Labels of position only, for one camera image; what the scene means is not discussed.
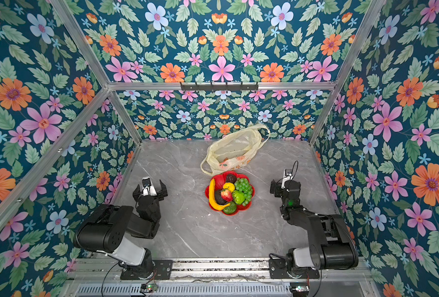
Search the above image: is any green grapes bunch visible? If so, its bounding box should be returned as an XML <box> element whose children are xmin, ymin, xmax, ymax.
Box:
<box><xmin>234</xmin><ymin>178</ymin><xmax>253</xmax><ymax>207</ymax></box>

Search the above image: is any green bell pepper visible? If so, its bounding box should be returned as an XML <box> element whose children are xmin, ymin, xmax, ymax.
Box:
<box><xmin>232</xmin><ymin>190</ymin><xmax>246</xmax><ymax>205</ymax></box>

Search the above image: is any yellow banana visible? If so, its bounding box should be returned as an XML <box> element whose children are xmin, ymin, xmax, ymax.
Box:
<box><xmin>208</xmin><ymin>179</ymin><xmax>231</xmax><ymax>211</ymax></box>

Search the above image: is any dark brown avocado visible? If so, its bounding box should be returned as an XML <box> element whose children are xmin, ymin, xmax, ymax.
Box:
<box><xmin>215</xmin><ymin>190</ymin><xmax>228</xmax><ymax>205</ymax></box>

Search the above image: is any red flower-shaped plate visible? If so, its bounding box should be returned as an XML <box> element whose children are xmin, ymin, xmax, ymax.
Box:
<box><xmin>205</xmin><ymin>171</ymin><xmax>255</xmax><ymax>216</ymax></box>

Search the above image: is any green avocado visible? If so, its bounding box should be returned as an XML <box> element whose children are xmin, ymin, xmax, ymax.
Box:
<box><xmin>222</xmin><ymin>201</ymin><xmax>238</xmax><ymax>215</ymax></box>

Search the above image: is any dark purple round fruit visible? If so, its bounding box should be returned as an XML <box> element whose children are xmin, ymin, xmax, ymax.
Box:
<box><xmin>225</xmin><ymin>173</ymin><xmax>238</xmax><ymax>184</ymax></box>

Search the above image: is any red apple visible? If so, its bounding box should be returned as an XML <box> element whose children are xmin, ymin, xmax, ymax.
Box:
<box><xmin>220</xmin><ymin>189</ymin><xmax>233</xmax><ymax>203</ymax></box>

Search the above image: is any cream plastic bag orange print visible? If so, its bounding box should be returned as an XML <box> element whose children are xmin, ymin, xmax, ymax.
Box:
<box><xmin>200</xmin><ymin>124</ymin><xmax>271</xmax><ymax>176</ymax></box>

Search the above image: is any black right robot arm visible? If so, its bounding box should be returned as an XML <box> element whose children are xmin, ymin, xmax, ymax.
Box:
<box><xmin>270</xmin><ymin>178</ymin><xmax>359</xmax><ymax>278</ymax></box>

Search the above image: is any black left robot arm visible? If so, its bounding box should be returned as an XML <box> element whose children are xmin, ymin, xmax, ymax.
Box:
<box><xmin>73</xmin><ymin>177</ymin><xmax>168</xmax><ymax>280</ymax></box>

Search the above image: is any small circuit board left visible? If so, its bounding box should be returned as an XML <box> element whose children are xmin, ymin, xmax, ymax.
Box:
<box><xmin>140</xmin><ymin>283</ymin><xmax>158</xmax><ymax>294</ymax></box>

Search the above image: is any small circuit board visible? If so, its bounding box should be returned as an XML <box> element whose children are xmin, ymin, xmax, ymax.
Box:
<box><xmin>140</xmin><ymin>283</ymin><xmax>158</xmax><ymax>294</ymax></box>
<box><xmin>290</xmin><ymin>283</ymin><xmax>310</xmax><ymax>297</ymax></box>

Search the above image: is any small circuit board right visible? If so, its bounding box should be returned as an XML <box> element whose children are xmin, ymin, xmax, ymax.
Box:
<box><xmin>290</xmin><ymin>283</ymin><xmax>310</xmax><ymax>297</ymax></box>

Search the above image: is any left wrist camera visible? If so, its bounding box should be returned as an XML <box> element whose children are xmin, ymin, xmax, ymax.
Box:
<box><xmin>141</xmin><ymin>177</ymin><xmax>157</xmax><ymax>197</ymax></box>

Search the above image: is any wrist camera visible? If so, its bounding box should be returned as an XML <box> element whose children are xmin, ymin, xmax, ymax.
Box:
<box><xmin>282</xmin><ymin>169</ymin><xmax>294</xmax><ymax>182</ymax></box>
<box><xmin>141</xmin><ymin>177</ymin><xmax>157</xmax><ymax>197</ymax></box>

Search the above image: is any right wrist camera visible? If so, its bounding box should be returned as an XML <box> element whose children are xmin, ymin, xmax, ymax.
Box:
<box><xmin>282</xmin><ymin>169</ymin><xmax>294</xmax><ymax>182</ymax></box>

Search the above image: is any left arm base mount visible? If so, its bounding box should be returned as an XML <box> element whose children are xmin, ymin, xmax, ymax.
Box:
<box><xmin>120</xmin><ymin>259</ymin><xmax>174</xmax><ymax>280</ymax></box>

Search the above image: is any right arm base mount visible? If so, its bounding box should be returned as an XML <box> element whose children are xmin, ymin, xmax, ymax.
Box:
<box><xmin>268</xmin><ymin>253</ymin><xmax>320</xmax><ymax>280</ymax></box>

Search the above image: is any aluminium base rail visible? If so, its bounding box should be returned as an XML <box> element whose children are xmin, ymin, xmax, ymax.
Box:
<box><xmin>60</xmin><ymin>257</ymin><xmax>380</xmax><ymax>297</ymax></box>

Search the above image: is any black hook rail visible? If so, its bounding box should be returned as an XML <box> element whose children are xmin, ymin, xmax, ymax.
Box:
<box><xmin>180</xmin><ymin>82</ymin><xmax>259</xmax><ymax>92</ymax></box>

